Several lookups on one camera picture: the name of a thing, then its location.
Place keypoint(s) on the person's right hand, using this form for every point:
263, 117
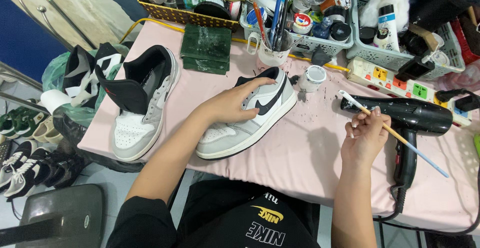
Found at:
369, 139

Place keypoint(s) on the person's left hand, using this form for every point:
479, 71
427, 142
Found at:
225, 103

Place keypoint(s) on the wooden paintbrush with blue end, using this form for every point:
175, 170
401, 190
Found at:
412, 145

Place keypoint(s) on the grey white low sneaker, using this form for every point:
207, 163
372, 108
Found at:
273, 102

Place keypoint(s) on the black hair dryer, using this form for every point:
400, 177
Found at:
408, 115

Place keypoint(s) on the pink tablecloth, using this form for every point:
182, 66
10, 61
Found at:
318, 158

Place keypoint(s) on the stack of green cloths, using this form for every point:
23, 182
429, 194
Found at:
205, 47

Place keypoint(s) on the white mug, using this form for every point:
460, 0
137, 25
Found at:
272, 57

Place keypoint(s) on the white multicolour power strip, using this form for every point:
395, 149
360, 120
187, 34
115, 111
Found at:
382, 75

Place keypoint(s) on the pale blue basket with tubes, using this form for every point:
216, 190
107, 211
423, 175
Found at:
375, 57

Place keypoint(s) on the small white paint jar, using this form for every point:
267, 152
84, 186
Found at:
312, 78

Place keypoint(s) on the black plug adapter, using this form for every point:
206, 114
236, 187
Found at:
414, 69

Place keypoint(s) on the grey white high-top sneaker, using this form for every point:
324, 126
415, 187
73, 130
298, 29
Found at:
138, 128

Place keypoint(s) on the black sponge piece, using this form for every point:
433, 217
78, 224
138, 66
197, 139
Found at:
320, 57

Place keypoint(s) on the black power plug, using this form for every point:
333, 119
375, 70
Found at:
455, 98

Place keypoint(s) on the yellow woven basket with cans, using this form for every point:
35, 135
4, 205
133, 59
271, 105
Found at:
187, 15

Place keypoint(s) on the pale blue basket with jars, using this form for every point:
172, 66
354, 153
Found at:
318, 45

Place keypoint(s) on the white tube with black cap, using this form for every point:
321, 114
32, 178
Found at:
387, 30

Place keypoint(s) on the black lid jar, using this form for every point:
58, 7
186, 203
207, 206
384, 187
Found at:
340, 32

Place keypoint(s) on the red white lid jar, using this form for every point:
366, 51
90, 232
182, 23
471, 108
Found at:
302, 22

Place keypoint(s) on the wooden shoe brush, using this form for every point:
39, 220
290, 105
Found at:
422, 38

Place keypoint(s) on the black printed shirt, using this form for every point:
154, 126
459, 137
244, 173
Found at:
232, 218

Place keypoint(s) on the small blue bottle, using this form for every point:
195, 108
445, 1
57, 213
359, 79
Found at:
322, 29

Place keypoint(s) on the red plastic basket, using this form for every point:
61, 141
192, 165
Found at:
467, 42

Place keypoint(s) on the black white shoe upper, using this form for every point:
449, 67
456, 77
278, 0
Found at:
80, 72

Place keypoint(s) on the white paper roll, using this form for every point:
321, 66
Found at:
54, 100

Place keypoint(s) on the green plastic bag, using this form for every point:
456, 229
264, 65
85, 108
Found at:
56, 74

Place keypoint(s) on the metal rack rods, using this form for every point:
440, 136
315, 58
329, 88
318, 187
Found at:
56, 15

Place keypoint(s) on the grey plastic stool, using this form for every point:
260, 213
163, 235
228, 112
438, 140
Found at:
63, 214

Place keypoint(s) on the green white sneakers pair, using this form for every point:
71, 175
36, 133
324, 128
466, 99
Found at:
18, 122

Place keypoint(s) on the black white sneakers pair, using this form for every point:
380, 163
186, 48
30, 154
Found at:
26, 169

